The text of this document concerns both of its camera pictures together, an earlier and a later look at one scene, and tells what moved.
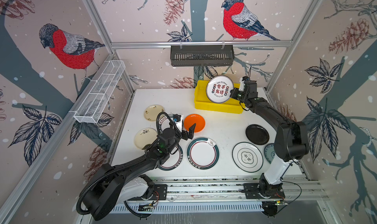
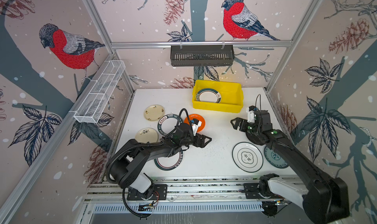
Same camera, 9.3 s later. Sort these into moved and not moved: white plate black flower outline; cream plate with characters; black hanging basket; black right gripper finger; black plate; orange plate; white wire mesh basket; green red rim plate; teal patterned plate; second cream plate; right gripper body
Moved: black right gripper finger; green red rim plate; right gripper body
Not moved: white plate black flower outline; cream plate with characters; white wire mesh basket; orange plate; teal patterned plate; black hanging basket; black plate; second cream plate
